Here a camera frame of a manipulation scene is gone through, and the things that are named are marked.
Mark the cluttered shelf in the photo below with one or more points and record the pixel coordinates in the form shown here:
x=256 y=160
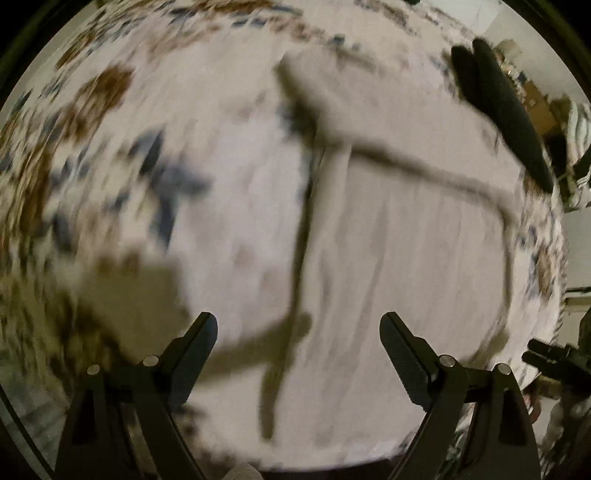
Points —
x=531 y=78

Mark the white garment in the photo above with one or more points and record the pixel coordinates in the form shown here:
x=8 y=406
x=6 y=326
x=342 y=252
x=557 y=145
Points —
x=406 y=258

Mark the long dark cloth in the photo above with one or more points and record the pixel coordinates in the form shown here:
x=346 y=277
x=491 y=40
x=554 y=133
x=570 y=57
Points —
x=508 y=110

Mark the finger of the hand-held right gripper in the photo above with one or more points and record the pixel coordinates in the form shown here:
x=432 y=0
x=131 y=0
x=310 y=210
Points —
x=547 y=347
x=540 y=362

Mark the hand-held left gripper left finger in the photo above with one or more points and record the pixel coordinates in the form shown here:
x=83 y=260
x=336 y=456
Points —
x=202 y=344

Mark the printed blanket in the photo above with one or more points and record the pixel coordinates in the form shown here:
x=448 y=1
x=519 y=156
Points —
x=115 y=161

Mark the striped cloth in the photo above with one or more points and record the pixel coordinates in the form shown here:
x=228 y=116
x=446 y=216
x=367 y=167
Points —
x=579 y=152

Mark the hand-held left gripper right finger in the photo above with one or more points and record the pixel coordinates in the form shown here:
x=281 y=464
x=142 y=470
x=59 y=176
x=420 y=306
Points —
x=400 y=348

